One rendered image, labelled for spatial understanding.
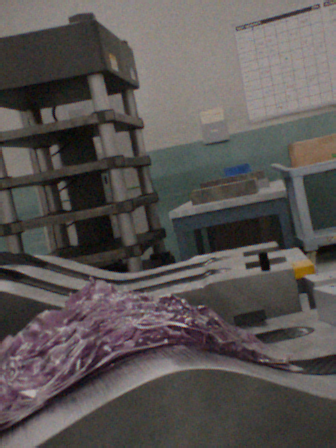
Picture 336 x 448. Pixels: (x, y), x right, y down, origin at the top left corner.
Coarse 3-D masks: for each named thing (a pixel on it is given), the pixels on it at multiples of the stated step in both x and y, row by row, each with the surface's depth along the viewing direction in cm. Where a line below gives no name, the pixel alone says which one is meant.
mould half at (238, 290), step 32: (224, 256) 95; (256, 256) 89; (0, 288) 78; (32, 288) 81; (128, 288) 89; (192, 288) 76; (224, 288) 76; (256, 288) 76; (288, 288) 75; (0, 320) 78; (32, 320) 78; (224, 320) 76
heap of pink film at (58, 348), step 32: (96, 288) 60; (64, 320) 59; (96, 320) 51; (128, 320) 48; (160, 320) 48; (192, 320) 49; (0, 352) 58; (32, 352) 56; (64, 352) 50; (96, 352) 47; (128, 352) 47; (224, 352) 48; (256, 352) 50; (0, 384) 48; (32, 384) 47; (64, 384) 46; (0, 416) 46
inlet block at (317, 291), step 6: (318, 288) 66; (324, 288) 66; (330, 288) 65; (318, 294) 66; (324, 294) 64; (330, 294) 63; (318, 300) 66; (324, 300) 65; (330, 300) 63; (318, 306) 66; (324, 306) 65; (330, 306) 64; (318, 312) 67; (324, 312) 65; (330, 312) 64; (324, 318) 66; (330, 318) 64
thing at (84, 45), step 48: (0, 48) 477; (48, 48) 473; (96, 48) 470; (0, 96) 501; (48, 96) 537; (96, 96) 477; (0, 144) 493; (48, 144) 578; (96, 144) 613; (144, 144) 584; (0, 192) 490; (48, 192) 593; (96, 192) 609; (144, 192) 583; (96, 240) 612; (144, 240) 514
